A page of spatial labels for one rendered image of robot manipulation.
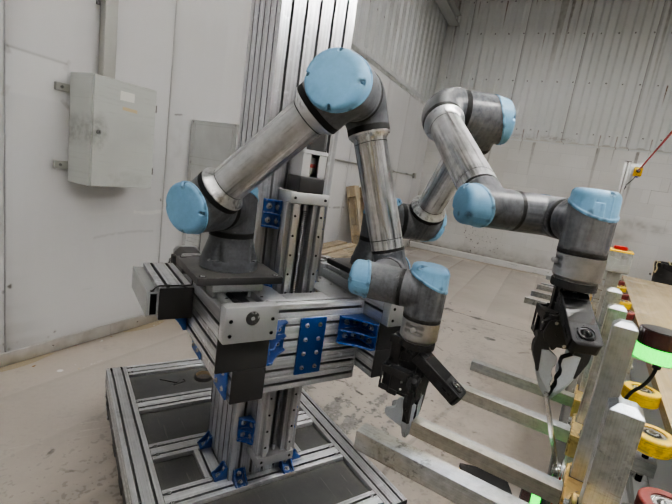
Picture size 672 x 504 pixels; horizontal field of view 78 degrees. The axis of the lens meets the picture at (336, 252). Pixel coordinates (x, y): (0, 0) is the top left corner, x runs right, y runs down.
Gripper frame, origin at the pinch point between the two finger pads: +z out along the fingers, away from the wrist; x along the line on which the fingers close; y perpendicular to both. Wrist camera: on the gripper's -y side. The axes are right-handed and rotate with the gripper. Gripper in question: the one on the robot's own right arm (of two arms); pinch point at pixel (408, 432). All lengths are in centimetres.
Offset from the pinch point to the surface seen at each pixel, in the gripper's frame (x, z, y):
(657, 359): -1.0, -29.7, -35.0
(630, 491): -52, 20, -46
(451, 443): 1.5, -2.9, -8.9
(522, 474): 1.5, -3.3, -21.7
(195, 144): -135, -54, 242
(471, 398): -23.5, -1.0, -6.6
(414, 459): 26.2, -13.6, -9.3
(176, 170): -124, -33, 247
